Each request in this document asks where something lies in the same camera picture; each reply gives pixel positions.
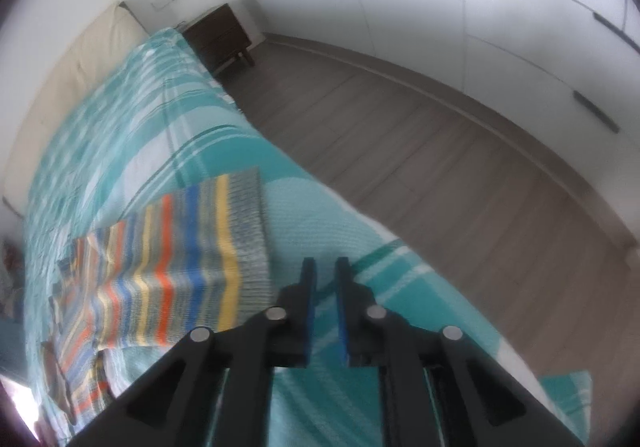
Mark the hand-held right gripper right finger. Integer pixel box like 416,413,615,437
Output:
334,257,587,447

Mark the striped knit sweater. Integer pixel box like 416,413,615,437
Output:
40,166,275,428

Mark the teal plaid blanket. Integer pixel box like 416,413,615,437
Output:
22,27,593,447

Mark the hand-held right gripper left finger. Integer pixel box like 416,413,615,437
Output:
65,257,321,447

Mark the dark wooden nightstand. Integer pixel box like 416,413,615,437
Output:
181,3,256,76

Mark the grey wardrobe handle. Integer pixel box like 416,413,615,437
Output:
593,13,640,54
573,91,621,134

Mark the beige pillow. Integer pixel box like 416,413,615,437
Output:
0,2,151,208

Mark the white wardrobe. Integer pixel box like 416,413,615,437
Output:
250,0,640,253

